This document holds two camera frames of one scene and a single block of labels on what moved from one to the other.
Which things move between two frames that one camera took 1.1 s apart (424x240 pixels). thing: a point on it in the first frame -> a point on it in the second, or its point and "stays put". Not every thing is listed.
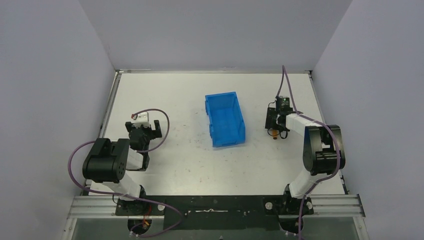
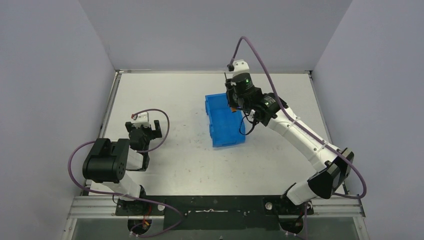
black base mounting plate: (217, 212) stays put
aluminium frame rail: (106, 206) stays put
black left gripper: (149, 132) stays put
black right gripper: (271, 118) -> (228, 93)
